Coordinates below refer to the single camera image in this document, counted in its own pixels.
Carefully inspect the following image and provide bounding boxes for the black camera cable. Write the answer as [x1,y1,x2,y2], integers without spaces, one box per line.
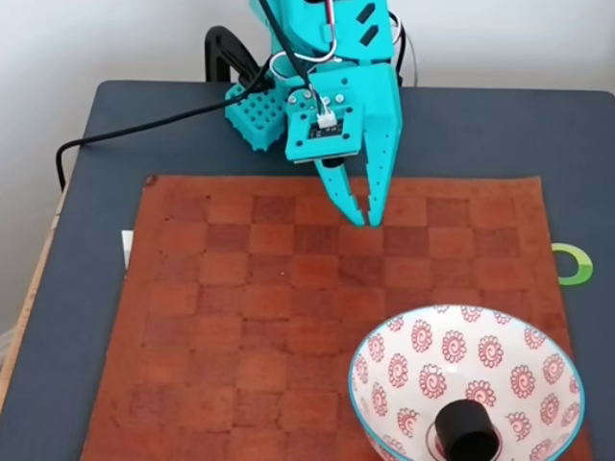
[258,0,337,130]

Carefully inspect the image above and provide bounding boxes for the teal framed wrist camera board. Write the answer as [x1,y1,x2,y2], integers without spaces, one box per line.
[283,98,366,169]

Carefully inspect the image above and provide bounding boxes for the black power cable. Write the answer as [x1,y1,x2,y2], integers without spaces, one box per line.
[56,60,273,191]

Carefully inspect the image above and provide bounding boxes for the black table clamp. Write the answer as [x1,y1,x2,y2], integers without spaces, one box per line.
[205,26,270,90]

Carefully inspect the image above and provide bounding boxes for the white red servo wire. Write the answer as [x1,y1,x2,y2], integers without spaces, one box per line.
[268,0,343,79]

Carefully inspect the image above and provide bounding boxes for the black cylinder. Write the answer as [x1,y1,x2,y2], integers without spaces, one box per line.
[433,397,504,461]

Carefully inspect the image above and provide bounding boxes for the green ring sticker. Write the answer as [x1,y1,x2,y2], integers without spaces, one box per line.
[551,242,595,287]

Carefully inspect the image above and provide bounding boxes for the white bowl with red flowers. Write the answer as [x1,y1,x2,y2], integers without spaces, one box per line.
[348,303,588,461]

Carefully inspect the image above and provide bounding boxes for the wooden chessboard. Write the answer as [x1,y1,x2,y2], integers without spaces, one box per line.
[79,173,593,461]

